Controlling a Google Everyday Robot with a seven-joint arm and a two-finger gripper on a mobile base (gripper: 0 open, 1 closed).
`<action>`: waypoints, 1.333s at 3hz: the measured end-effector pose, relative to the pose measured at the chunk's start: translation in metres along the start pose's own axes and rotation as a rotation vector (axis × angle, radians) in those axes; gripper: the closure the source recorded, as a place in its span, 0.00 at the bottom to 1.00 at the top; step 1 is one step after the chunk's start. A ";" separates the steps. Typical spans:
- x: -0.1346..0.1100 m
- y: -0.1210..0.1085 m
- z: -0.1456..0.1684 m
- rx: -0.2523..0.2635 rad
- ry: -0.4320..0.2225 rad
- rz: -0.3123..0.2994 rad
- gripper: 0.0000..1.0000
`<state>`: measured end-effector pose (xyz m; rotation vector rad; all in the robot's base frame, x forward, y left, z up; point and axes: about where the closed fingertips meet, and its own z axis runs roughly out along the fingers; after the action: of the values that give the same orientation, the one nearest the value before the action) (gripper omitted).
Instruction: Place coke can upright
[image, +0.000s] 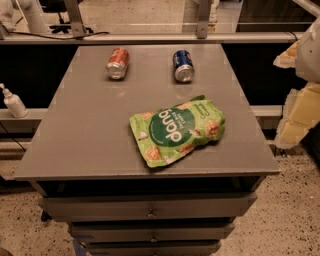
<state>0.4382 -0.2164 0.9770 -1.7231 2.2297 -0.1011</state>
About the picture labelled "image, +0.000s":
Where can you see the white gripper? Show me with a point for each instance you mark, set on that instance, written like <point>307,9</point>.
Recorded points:
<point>309,56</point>

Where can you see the red coke can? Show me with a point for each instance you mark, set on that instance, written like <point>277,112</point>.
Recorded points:
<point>118,63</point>

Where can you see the blue pepsi can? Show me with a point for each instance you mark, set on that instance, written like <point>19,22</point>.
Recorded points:
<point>183,66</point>

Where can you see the green snack chip bag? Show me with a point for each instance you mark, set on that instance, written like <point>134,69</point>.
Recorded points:
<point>167,135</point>

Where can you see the grey drawer cabinet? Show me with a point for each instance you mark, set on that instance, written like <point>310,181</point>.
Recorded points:
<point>147,166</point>

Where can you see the black office chair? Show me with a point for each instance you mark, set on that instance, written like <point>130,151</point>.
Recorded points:
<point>69,17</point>

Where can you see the white pump bottle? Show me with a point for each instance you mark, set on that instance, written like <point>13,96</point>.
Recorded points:
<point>13,103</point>

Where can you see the grey metal rail frame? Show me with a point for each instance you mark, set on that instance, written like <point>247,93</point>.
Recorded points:
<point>23,22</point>

